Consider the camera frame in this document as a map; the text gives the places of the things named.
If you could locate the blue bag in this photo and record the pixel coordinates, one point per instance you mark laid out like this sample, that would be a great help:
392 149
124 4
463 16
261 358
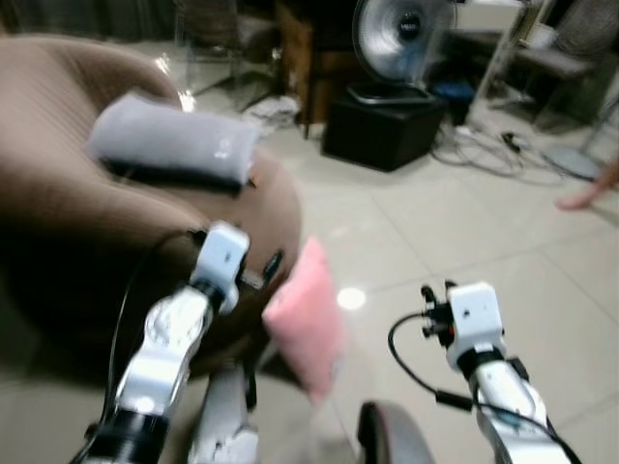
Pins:
453 97

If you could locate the silver robot left leg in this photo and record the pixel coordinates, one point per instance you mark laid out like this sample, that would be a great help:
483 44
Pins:
222 425

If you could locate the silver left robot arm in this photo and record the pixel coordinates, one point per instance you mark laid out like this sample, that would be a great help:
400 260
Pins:
160 353

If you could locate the clear plastic chair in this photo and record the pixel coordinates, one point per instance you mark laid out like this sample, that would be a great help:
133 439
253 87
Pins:
218 39

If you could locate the grey padded chair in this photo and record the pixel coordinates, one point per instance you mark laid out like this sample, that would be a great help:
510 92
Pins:
571 48

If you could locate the round silver fan heater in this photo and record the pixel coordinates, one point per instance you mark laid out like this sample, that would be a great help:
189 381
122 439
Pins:
398 39

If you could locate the person's bare foot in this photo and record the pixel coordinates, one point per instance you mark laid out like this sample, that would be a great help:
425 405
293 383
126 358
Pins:
585 196

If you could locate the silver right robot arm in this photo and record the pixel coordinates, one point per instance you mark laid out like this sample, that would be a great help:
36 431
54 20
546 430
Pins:
508 401

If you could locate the black box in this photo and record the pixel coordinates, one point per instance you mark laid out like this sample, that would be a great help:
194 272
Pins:
382 130

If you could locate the brown ribbed sofa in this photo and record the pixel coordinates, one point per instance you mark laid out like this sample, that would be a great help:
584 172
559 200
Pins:
58 232

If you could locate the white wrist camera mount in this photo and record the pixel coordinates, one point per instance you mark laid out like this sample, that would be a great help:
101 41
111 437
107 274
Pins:
474 319
222 259

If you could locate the pink pillow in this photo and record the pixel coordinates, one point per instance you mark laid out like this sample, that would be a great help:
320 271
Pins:
308 324

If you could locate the round grey stand base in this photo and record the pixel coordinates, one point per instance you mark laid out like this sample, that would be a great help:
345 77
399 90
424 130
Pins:
573 164

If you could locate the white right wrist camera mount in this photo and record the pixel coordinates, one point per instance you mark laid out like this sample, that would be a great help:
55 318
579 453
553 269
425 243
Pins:
474 319

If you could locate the dark wooden cabinet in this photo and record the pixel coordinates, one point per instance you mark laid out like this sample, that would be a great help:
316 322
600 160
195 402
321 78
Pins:
314 58

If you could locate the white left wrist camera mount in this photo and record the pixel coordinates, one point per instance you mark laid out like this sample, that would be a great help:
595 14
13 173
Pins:
222 259

